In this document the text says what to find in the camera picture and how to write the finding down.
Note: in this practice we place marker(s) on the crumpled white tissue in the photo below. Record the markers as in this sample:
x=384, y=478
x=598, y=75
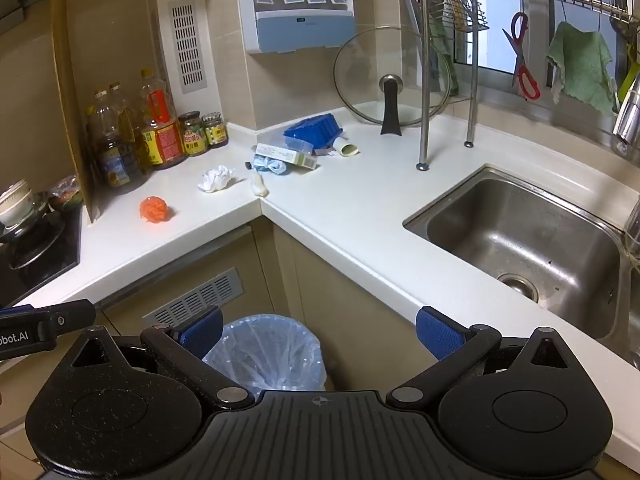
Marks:
x=216, y=179

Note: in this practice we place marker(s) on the steel sink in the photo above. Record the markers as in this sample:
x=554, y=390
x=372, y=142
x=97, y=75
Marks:
x=520, y=255

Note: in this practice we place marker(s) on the steel dish rack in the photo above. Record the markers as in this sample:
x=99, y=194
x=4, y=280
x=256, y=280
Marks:
x=424, y=85

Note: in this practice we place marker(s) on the orange crumpled ball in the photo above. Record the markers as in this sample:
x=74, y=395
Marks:
x=155, y=209

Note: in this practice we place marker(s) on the blue white wall dispenser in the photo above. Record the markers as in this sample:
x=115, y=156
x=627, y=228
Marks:
x=300, y=10

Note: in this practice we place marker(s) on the chrome faucet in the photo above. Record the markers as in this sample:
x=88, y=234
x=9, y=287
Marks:
x=627, y=115

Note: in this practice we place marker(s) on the small white tube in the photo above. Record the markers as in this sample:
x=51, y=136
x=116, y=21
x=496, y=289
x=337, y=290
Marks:
x=259, y=186

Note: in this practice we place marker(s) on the white wall vent grille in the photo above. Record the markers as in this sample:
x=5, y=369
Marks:
x=186, y=47

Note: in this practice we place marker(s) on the black stove top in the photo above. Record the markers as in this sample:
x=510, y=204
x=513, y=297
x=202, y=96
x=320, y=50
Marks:
x=30, y=270

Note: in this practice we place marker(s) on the waste bin with plastic liner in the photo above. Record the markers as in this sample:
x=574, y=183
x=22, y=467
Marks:
x=270, y=355

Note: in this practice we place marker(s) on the small checkered lid jar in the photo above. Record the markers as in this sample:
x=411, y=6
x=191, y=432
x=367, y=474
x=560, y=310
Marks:
x=215, y=132

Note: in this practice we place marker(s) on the red green food bag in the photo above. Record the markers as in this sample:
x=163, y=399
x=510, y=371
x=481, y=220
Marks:
x=65, y=192

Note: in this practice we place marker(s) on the blue plastic tray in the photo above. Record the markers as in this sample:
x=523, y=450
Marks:
x=315, y=130

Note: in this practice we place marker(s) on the dark oil bottle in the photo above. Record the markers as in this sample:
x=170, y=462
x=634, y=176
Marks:
x=112, y=155

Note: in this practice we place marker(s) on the brown cardboard panel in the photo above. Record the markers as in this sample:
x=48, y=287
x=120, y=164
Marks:
x=70, y=85

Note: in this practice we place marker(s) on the green label sauce jar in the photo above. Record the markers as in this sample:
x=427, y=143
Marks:
x=192, y=135

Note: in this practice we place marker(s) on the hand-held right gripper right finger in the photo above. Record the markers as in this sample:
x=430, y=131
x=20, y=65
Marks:
x=440, y=334

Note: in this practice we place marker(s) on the cabinet vent grille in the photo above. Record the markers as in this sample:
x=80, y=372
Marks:
x=195, y=297

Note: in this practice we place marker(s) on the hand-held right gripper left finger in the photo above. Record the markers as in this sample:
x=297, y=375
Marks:
x=202, y=334

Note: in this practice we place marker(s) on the white green carton box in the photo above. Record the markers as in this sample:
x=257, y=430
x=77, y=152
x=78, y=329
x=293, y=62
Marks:
x=295, y=157

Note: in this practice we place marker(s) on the pot with lid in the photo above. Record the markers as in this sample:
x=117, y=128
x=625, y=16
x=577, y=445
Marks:
x=17, y=205

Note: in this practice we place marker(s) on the blue face mask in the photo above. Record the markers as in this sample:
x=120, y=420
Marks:
x=270, y=164

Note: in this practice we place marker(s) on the green dish cloth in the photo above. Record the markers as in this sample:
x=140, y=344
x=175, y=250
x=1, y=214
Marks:
x=582, y=67

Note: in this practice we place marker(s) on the red label oil bottle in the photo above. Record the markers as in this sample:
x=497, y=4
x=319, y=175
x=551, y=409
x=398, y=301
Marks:
x=162, y=135

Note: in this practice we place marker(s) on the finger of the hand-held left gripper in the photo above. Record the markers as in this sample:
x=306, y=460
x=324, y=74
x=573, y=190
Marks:
x=40, y=322

